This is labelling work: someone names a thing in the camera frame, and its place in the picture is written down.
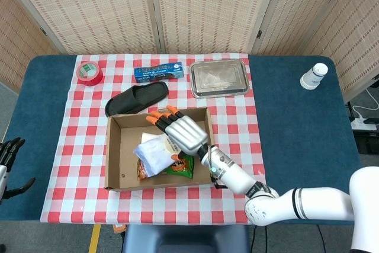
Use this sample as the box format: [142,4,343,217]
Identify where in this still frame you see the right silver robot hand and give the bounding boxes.
[146,105,209,161]

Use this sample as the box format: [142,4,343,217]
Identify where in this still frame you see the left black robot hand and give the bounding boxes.
[0,137,36,206]

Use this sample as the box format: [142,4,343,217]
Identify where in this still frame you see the orange and green snack bag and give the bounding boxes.
[136,154,195,181]

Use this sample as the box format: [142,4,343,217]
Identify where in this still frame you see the blue and white tissue pack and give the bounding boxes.
[133,133,182,178]

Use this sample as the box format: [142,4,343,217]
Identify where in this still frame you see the white small paper cup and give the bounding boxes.
[141,132,161,147]

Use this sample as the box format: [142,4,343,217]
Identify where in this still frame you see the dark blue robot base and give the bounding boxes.
[122,223,250,253]

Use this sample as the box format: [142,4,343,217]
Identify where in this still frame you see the brown cardboard box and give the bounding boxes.
[104,107,217,192]

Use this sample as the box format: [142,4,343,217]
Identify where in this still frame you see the blue cookie box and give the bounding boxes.
[133,62,184,84]

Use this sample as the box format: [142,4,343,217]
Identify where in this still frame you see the black slipper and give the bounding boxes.
[105,81,169,117]

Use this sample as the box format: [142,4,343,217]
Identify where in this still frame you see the silver metal tray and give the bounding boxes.
[188,59,252,99]

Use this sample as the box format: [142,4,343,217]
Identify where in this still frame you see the red white checkered tablecloth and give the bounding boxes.
[40,53,269,225]

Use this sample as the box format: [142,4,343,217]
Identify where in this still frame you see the red tape roll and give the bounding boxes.
[76,60,104,87]

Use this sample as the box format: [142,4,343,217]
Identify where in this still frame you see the dark teal table cover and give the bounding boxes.
[0,54,365,226]

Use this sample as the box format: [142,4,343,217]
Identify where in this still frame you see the stack of white paper cups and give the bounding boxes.
[300,63,329,91]

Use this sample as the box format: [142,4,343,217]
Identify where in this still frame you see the woven bamboo folding screen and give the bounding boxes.
[0,0,379,103]

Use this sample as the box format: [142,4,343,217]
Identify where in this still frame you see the white power strip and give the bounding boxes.
[351,118,378,131]

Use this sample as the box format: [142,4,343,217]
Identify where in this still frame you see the white power cable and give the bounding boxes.
[351,87,379,121]

